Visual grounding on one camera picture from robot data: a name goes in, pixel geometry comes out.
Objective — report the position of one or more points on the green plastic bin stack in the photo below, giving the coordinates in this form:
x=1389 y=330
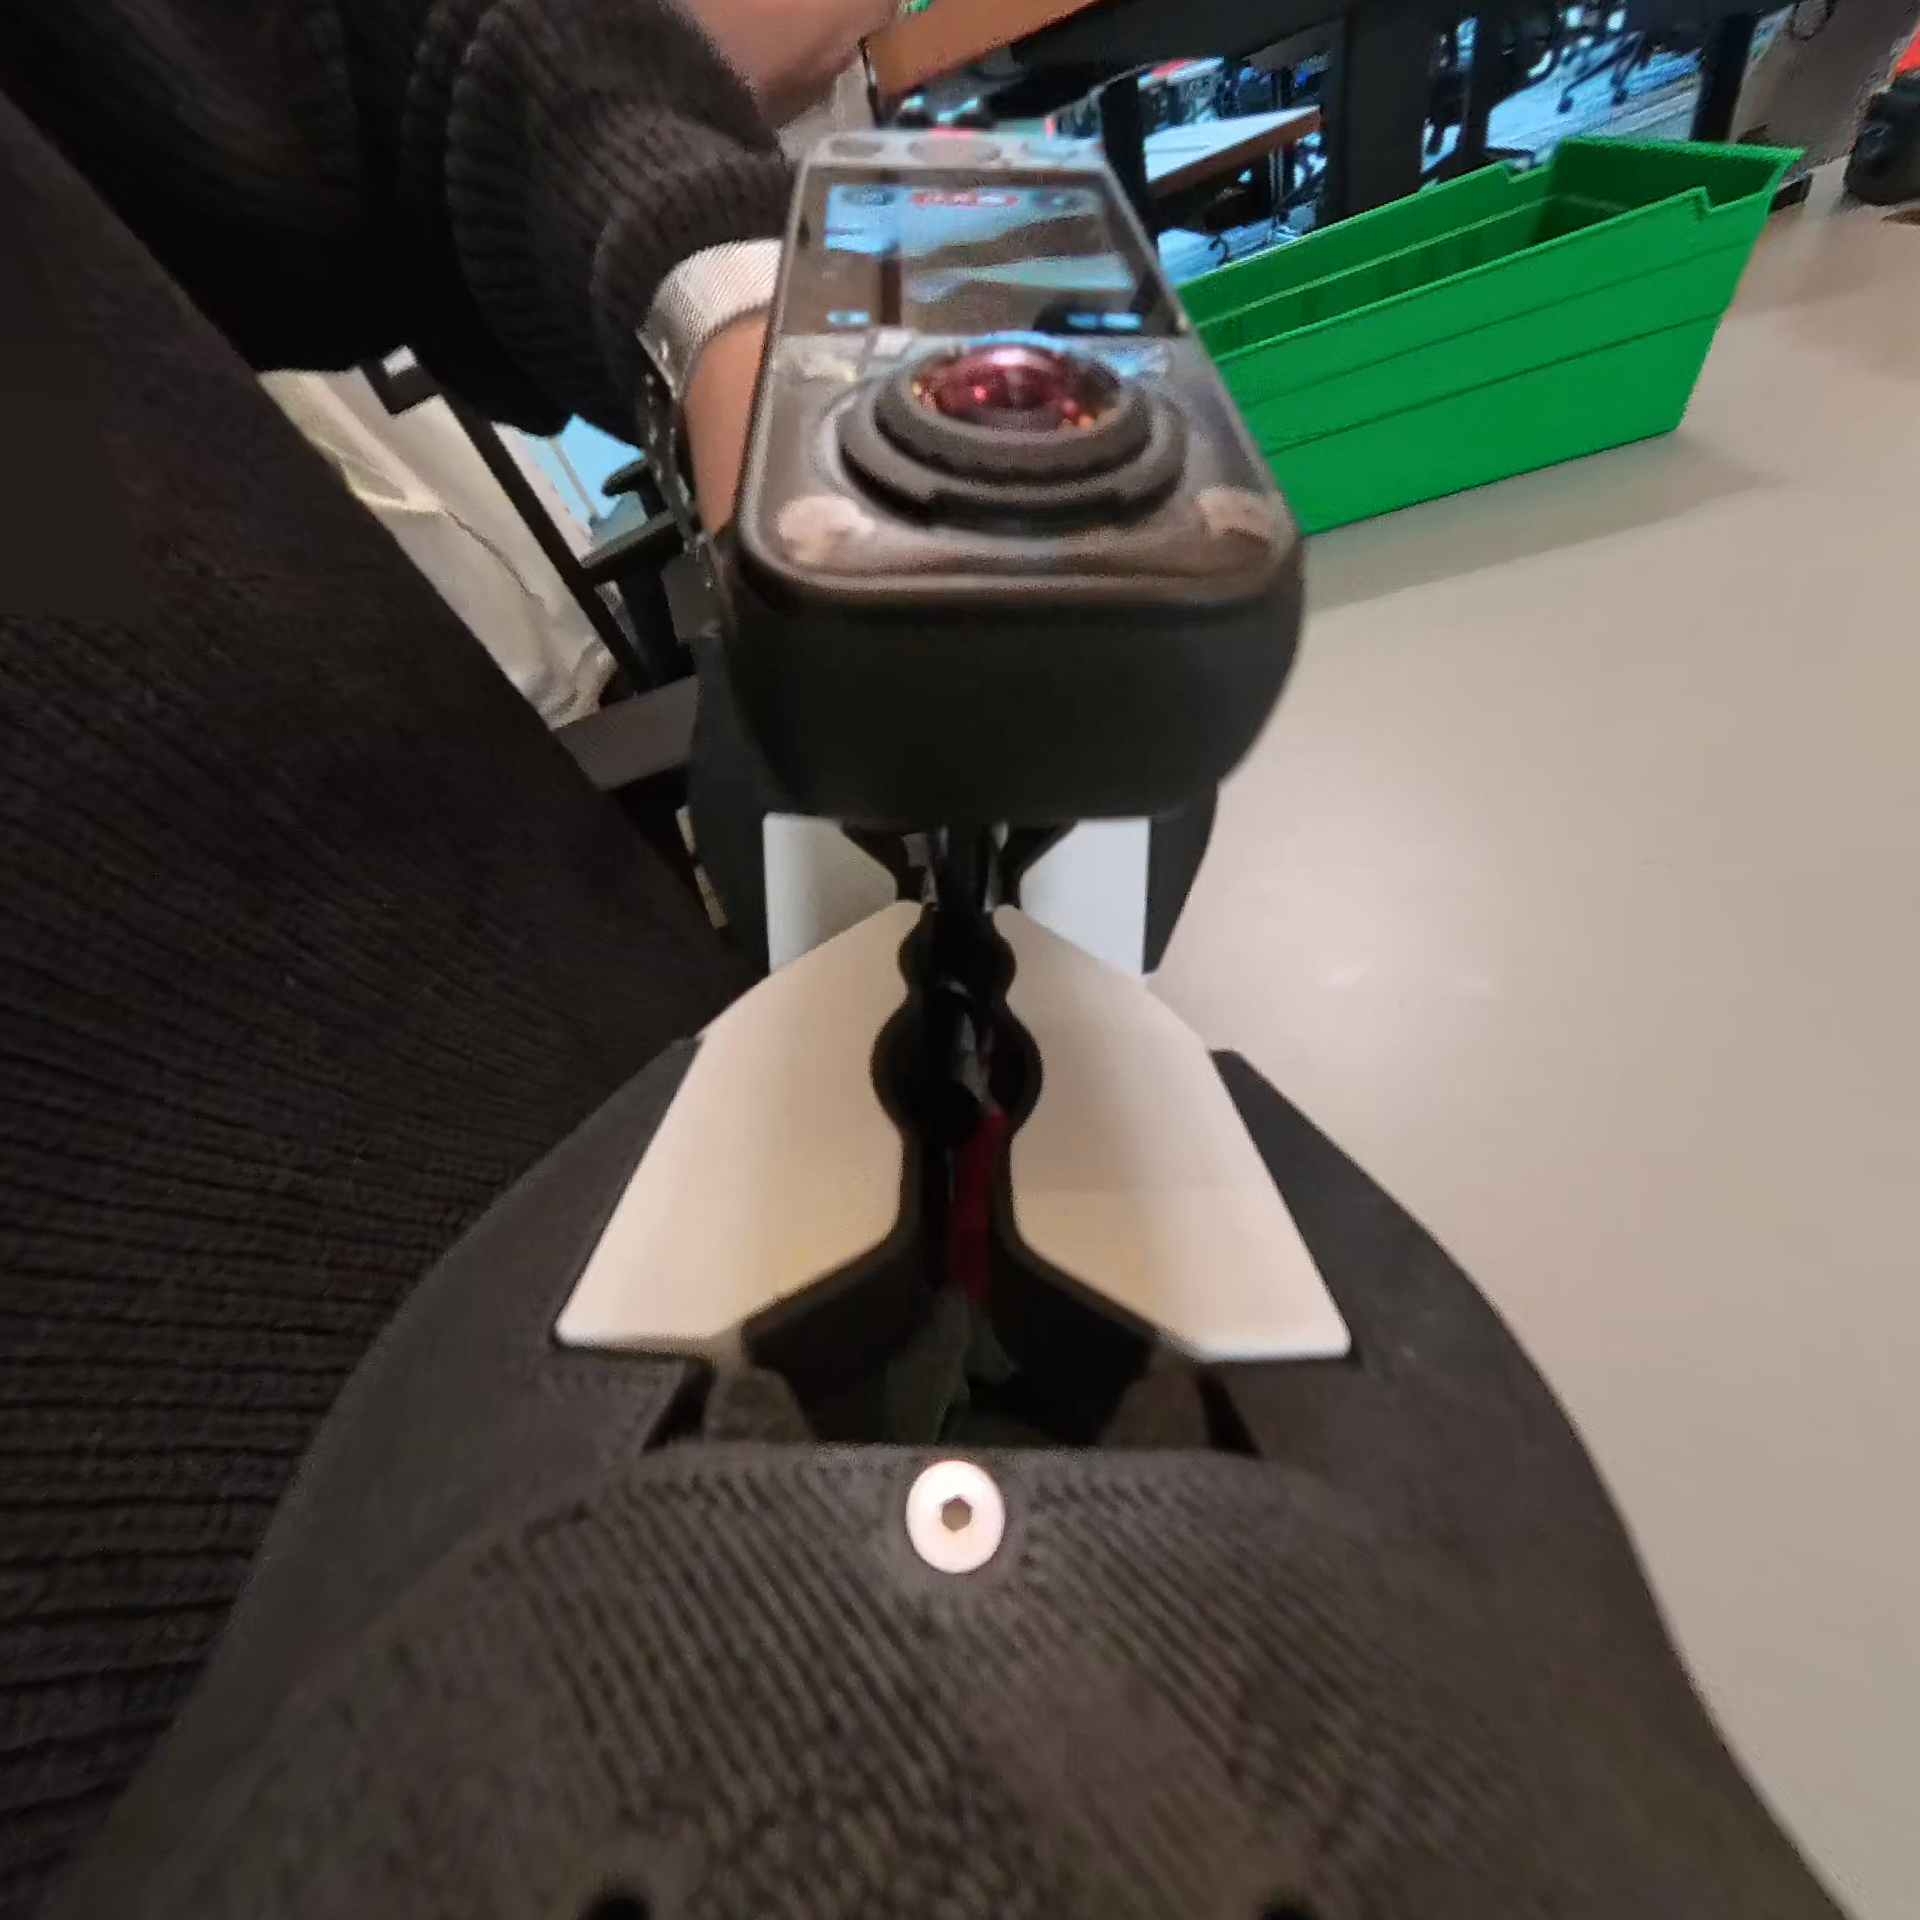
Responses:
x=1471 y=330

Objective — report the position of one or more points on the red dry erase marker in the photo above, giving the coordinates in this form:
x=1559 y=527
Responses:
x=980 y=1184

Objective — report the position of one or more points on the person's left forearm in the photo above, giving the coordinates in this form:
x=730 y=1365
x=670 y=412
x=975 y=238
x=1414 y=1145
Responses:
x=452 y=181

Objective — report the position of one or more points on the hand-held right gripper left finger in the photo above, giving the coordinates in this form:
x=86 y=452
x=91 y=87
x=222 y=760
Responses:
x=721 y=1201

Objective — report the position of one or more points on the long wooden desk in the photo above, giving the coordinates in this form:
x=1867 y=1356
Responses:
x=991 y=38

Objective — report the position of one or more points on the black office chair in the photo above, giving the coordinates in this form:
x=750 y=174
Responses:
x=646 y=600

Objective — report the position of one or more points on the person's left hand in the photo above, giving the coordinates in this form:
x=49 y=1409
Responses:
x=727 y=434

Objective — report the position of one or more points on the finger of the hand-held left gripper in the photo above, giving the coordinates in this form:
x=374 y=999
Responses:
x=1103 y=885
x=819 y=885

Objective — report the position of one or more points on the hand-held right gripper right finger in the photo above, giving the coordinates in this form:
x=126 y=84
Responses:
x=1172 y=1201

